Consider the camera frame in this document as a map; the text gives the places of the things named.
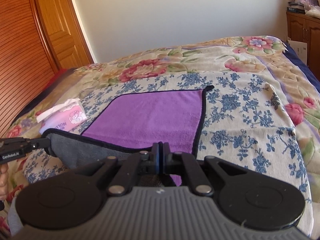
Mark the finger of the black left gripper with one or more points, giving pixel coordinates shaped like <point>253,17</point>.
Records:
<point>39,143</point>

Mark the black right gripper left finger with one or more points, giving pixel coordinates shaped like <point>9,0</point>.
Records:
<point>118,177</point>

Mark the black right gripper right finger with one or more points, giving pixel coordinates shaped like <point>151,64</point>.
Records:
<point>202,177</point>

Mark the purple and grey microfiber towel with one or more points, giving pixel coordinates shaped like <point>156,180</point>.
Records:
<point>132,123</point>

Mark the person's left hand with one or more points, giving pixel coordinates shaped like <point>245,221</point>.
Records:
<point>4,181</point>

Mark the pink cotton tissue pack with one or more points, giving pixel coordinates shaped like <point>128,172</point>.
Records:
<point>65,116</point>

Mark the blue floral white cloth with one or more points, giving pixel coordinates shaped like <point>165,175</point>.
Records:
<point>246,123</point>

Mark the wooden louvered wardrobe door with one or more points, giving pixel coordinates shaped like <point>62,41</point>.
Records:
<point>27,62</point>

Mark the wooden panel door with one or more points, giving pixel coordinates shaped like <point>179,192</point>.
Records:
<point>63,32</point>

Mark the floral beige bed blanket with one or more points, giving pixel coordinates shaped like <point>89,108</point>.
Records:
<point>262,55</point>

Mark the navy blue bed sheet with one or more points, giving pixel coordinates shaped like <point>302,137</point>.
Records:
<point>293,57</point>

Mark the white cardboard box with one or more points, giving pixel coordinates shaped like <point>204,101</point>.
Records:
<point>301,49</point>

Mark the dark wooden cabinet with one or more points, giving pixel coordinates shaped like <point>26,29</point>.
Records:
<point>302,28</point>

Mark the clutter pile on cabinet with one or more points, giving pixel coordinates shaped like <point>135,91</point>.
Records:
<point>306,7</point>

